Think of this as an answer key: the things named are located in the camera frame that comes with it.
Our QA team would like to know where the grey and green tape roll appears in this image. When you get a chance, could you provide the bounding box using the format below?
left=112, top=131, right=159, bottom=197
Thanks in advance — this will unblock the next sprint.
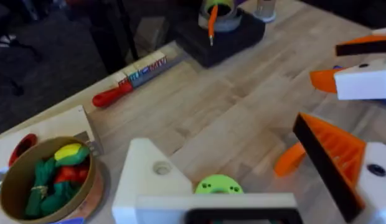
left=198, top=0, right=244, bottom=34

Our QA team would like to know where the bare white left gripper left finger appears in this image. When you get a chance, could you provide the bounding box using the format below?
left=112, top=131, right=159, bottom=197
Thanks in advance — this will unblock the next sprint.
left=111, top=138, right=194, bottom=224

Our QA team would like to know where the orange pen-shaped screwdriver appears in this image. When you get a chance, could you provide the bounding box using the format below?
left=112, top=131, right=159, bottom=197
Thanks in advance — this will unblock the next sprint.
left=207, top=4, right=219, bottom=47

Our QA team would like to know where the clear plastic cup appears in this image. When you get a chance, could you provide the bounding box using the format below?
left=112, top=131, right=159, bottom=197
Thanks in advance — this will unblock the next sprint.
left=253, top=0, right=277, bottom=23

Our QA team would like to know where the green disc with holes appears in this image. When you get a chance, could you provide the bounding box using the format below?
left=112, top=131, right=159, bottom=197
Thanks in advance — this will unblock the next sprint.
left=194, top=174, right=245, bottom=195

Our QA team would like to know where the grey cardboard box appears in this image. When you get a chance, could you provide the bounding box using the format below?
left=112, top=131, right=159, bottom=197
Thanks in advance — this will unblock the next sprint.
left=133, top=16, right=169, bottom=54

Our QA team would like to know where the black foam block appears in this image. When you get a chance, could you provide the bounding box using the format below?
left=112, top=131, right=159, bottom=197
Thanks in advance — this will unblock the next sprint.
left=174, top=8, right=266, bottom=68

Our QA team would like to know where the red-handled grey tool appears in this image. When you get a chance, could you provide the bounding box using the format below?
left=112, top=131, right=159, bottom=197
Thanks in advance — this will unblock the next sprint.
left=92, top=55, right=185, bottom=109

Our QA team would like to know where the row of lettered wooden blocks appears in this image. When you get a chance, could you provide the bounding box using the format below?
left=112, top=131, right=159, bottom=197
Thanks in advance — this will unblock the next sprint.
left=113, top=49, right=169, bottom=85

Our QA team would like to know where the brown tub with toy vegetables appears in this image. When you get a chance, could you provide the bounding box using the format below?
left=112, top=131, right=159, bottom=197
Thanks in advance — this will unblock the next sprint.
left=0, top=136, right=105, bottom=224

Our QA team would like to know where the red round piece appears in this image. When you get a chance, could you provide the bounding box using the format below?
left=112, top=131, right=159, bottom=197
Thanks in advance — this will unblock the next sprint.
left=8, top=133, right=39, bottom=167

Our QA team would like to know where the finger of the white orange right gripper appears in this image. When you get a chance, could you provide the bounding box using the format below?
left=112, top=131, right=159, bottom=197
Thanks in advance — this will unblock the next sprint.
left=309, top=57, right=386, bottom=101
left=335, top=27, right=386, bottom=57

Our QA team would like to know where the white orange left gripper right finger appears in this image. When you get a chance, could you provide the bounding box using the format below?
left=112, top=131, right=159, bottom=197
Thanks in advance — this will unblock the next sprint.
left=292, top=112, right=386, bottom=224

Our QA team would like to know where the grey metal clip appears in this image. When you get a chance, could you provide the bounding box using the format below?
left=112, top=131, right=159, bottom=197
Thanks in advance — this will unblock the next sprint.
left=73, top=130, right=104, bottom=156

